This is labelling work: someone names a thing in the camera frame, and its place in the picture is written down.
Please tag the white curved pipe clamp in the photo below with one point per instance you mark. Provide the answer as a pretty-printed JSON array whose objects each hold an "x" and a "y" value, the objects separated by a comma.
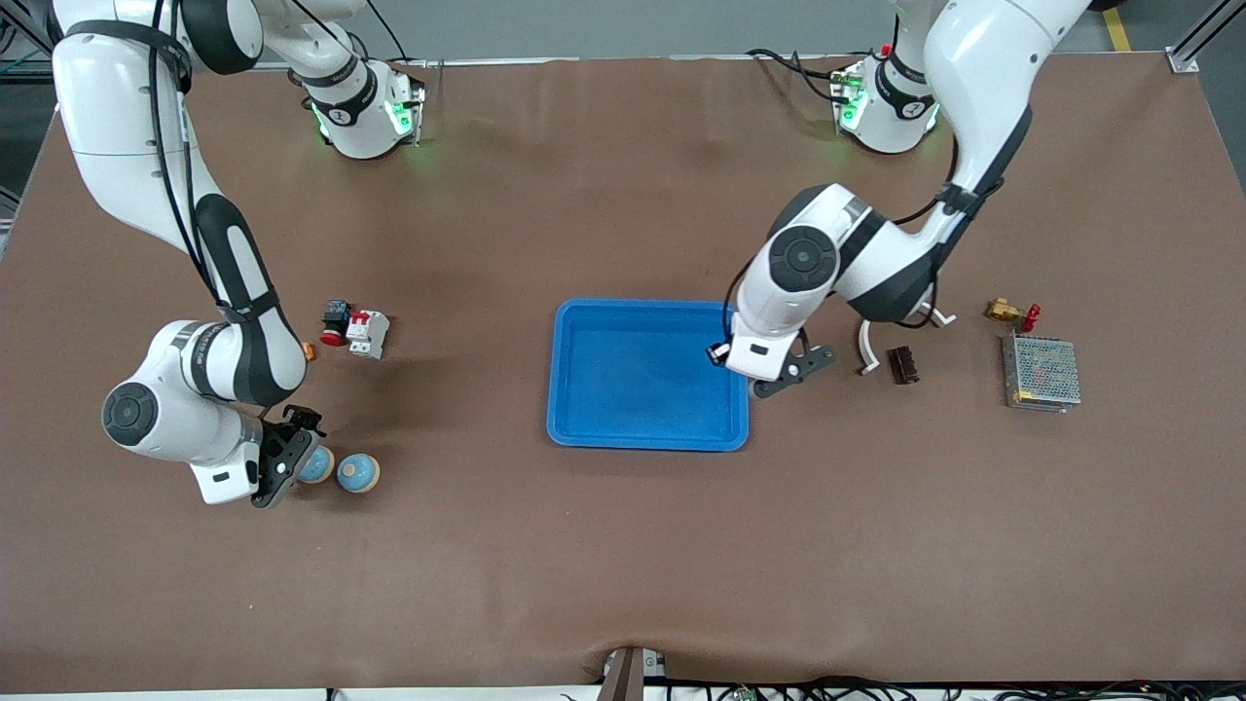
[{"x": 864, "y": 350}]

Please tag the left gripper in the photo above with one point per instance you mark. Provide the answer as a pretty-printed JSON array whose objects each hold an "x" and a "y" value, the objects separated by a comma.
[{"x": 721, "y": 357}]

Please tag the blue plastic tray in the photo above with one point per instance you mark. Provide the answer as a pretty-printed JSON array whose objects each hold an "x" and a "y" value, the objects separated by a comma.
[{"x": 633, "y": 389}]

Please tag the blue dome bell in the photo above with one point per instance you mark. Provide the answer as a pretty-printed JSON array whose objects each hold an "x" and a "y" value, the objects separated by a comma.
[
  {"x": 357, "y": 472},
  {"x": 317, "y": 465}
]

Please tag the perforated metal power supply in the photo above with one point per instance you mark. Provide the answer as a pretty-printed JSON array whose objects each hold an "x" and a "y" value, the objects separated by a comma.
[{"x": 1042, "y": 372}]

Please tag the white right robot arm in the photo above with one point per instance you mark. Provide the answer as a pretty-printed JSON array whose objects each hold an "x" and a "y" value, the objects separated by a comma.
[{"x": 127, "y": 107}]

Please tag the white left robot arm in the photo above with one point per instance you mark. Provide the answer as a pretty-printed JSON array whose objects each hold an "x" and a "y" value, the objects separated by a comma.
[{"x": 983, "y": 88}]

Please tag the white red circuit breaker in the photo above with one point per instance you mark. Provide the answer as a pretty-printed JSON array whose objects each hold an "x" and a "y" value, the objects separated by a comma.
[{"x": 368, "y": 333}]

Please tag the grey metal clamp bracket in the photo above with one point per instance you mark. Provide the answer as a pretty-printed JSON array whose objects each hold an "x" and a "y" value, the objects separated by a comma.
[{"x": 623, "y": 677}]

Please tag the black red emergency stop switch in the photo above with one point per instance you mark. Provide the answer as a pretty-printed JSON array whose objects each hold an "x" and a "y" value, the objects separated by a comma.
[{"x": 335, "y": 319}]

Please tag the brown table mat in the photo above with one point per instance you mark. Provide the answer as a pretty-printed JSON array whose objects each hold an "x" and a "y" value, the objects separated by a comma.
[{"x": 623, "y": 565}]

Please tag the aluminium frame post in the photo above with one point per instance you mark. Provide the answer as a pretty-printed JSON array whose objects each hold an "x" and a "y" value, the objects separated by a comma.
[{"x": 1190, "y": 47}]

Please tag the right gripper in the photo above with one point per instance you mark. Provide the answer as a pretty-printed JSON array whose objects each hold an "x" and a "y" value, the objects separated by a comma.
[{"x": 298, "y": 421}]

